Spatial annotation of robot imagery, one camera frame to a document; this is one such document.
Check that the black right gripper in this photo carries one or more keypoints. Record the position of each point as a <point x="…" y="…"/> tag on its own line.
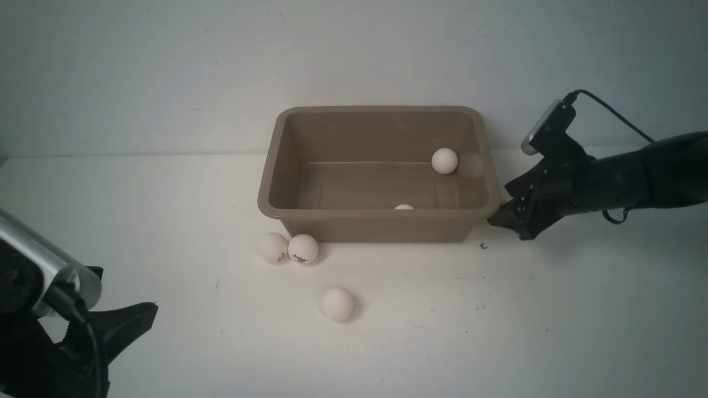
<point x="545" y="194"/>

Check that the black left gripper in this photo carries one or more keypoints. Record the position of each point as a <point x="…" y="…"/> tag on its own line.
<point x="34" y="366"/>

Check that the white ball table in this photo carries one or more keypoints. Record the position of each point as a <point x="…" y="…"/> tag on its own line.
<point x="337" y="304"/>

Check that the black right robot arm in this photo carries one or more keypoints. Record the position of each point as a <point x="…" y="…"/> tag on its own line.
<point x="670" y="173"/>

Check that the white ball plain left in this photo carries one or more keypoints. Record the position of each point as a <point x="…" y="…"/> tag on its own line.
<point x="273" y="248"/>

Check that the tan plastic bin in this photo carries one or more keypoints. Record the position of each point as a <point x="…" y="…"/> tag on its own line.
<point x="337" y="173"/>

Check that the white ball with logo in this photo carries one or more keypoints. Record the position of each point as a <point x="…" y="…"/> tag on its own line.
<point x="303" y="249"/>

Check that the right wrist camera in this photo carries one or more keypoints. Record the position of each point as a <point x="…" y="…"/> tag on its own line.
<point x="549" y="135"/>

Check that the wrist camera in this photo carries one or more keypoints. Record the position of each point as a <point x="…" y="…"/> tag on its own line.
<point x="54" y="265"/>
<point x="549" y="135"/>

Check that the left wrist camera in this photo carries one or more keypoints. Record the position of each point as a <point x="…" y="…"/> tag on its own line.
<point x="54" y="265"/>

